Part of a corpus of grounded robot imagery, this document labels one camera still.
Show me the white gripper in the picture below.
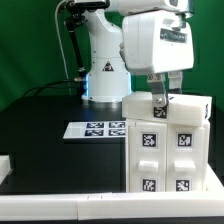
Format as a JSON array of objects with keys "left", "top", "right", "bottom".
[{"left": 121, "top": 10, "right": 194, "bottom": 107}]

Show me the white wedge cabinet top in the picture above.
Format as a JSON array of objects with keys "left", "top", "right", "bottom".
[{"left": 122, "top": 92, "right": 212, "bottom": 126}]

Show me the white cabinet body box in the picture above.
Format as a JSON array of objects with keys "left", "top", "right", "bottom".
[{"left": 126, "top": 119, "right": 210, "bottom": 192}]

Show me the white cabinet door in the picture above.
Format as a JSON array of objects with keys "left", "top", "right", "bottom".
[
  {"left": 127, "top": 121, "right": 167, "bottom": 192},
  {"left": 166, "top": 125, "right": 205, "bottom": 192}
]

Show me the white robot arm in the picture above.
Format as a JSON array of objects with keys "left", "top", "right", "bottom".
[{"left": 65, "top": 0, "right": 194, "bottom": 108}]

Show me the white marker plate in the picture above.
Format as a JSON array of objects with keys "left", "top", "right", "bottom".
[{"left": 63, "top": 121, "right": 126, "bottom": 140}]

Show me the white obstacle fence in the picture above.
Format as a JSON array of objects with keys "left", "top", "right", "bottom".
[{"left": 0, "top": 150, "right": 224, "bottom": 222}]

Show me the white cable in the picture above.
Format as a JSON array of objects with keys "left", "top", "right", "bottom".
[{"left": 54, "top": 0, "right": 71, "bottom": 81}]

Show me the black cable bundle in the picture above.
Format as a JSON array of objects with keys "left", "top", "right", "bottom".
[{"left": 21, "top": 79, "right": 84, "bottom": 98}]

